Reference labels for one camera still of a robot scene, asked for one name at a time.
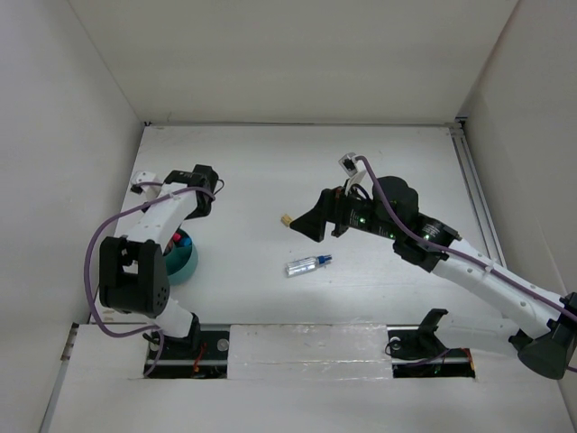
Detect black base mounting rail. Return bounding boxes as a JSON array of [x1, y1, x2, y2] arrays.
[[144, 324, 476, 382]]

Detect black blue yellow marker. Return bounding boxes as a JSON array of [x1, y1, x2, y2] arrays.
[[179, 237, 192, 247]]

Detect teal plastic cup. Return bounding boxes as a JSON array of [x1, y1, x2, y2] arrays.
[[163, 229, 198, 286]]

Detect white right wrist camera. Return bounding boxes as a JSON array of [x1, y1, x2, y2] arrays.
[[339, 152, 366, 196]]

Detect small yellow eraser block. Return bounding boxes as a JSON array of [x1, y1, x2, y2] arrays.
[[280, 215, 292, 226]]

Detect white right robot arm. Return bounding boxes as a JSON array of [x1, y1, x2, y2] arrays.
[[288, 176, 576, 380]]

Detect clear blue-tipped pen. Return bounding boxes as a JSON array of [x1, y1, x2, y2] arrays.
[[285, 254, 333, 278]]

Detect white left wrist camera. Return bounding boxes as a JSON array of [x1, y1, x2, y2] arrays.
[[130, 170, 162, 199]]

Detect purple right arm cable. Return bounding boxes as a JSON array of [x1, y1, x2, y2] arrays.
[[355, 155, 577, 375]]

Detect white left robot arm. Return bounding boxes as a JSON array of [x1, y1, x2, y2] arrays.
[[98, 164, 219, 358]]

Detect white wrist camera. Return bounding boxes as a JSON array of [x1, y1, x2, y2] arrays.
[[339, 152, 366, 196], [130, 170, 162, 199]]

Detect aluminium rail right edge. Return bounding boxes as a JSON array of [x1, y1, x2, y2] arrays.
[[447, 117, 507, 267]]

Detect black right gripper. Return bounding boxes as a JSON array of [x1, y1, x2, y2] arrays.
[[289, 179, 400, 242]]

